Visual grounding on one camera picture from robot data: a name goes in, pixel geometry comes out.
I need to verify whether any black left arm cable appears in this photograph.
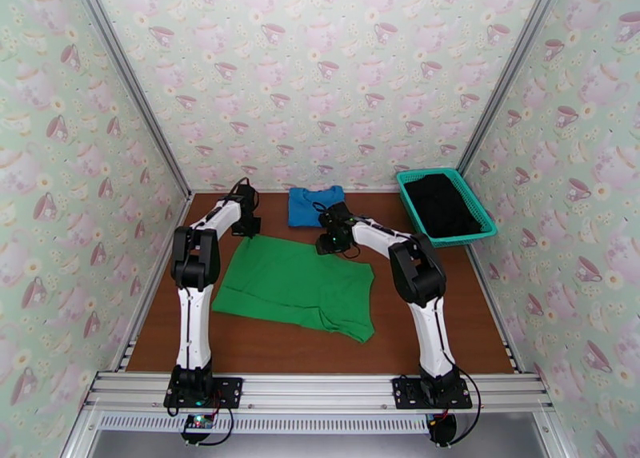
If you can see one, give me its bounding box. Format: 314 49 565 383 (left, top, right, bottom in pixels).
166 175 250 419

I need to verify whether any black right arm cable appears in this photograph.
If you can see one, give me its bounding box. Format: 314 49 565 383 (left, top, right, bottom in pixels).
313 201 484 446

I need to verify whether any green shirt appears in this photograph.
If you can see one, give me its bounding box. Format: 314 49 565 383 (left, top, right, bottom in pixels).
211 235 377 344

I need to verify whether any black round power module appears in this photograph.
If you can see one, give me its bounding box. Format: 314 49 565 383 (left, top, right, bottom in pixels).
427 413 458 447

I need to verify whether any aluminium table back rail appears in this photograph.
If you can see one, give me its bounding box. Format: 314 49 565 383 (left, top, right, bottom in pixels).
192 187 401 195

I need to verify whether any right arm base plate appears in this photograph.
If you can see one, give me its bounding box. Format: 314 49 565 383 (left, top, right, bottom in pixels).
391 376 474 411

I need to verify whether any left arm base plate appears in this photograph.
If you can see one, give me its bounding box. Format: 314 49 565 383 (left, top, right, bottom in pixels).
163 376 244 408

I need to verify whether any aluminium frame leg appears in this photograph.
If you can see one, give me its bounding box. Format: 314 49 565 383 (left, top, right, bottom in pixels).
534 411 577 458
58 411 101 458

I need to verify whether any blue shirt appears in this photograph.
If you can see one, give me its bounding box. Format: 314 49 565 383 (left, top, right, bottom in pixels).
287 185 346 229

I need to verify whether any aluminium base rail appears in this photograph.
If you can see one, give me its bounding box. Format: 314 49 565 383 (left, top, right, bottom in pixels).
82 371 555 414

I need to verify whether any white slotted cable duct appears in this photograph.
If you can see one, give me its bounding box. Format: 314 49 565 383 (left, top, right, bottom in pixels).
94 411 436 435

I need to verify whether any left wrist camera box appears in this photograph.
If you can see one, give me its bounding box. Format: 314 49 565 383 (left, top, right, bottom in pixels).
234 184 259 209

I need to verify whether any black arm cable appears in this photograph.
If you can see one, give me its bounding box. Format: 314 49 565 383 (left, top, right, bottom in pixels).
313 201 484 446
166 175 250 419

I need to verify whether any black circuit board cable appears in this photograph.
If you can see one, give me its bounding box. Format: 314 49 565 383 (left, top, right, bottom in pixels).
198 406 237 447

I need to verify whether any black garment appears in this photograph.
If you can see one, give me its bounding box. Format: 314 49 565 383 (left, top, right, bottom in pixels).
403 173 484 240

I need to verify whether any green circuit board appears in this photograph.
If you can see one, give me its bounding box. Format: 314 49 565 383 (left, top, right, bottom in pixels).
181 413 216 445

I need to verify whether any teal plastic laundry basket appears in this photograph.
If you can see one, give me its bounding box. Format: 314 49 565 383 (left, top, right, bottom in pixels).
396 168 499 249

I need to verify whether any aluminium corner post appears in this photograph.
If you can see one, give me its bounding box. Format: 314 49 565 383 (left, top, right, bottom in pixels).
457 0 572 174
67 0 194 198

